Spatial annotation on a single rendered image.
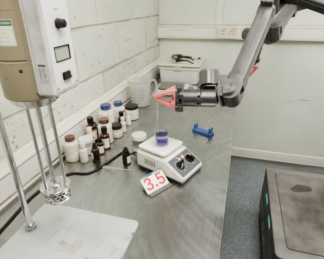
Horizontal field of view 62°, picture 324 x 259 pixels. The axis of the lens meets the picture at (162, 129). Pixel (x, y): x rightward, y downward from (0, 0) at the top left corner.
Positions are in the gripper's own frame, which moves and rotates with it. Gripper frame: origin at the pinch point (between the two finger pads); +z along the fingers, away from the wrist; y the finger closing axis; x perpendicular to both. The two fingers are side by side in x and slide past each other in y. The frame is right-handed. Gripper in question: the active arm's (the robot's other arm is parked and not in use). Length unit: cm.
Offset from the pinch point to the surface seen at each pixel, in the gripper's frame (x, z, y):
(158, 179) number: 23.9, -1.4, 12.8
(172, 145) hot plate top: 17.3, -5.7, 1.3
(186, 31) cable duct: -7, -11, -139
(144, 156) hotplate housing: 20.5, 4.0, 4.6
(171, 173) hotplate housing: 22.9, -5.7, 10.8
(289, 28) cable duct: -10, -83, -124
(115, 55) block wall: -2, 29, -66
